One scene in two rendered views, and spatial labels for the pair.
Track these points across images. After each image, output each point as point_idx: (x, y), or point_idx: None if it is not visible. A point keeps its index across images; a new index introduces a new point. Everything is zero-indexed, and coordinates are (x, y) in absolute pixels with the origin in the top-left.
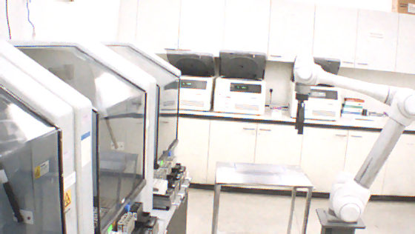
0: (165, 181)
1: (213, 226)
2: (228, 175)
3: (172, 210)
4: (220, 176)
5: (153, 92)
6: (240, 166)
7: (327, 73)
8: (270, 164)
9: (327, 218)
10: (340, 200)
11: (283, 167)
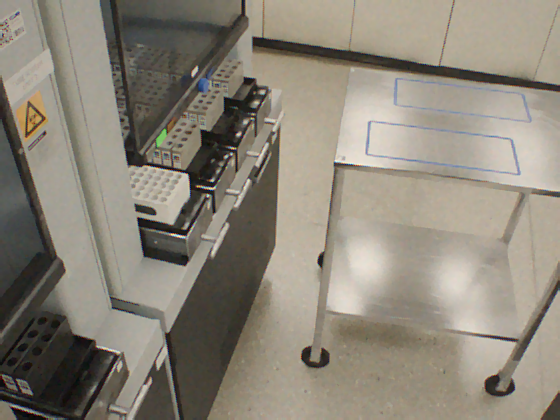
0: (182, 176)
1: (323, 255)
2: (372, 129)
3: (205, 247)
4: (349, 136)
5: None
6: (409, 93)
7: None
8: (489, 86)
9: None
10: None
11: (524, 101)
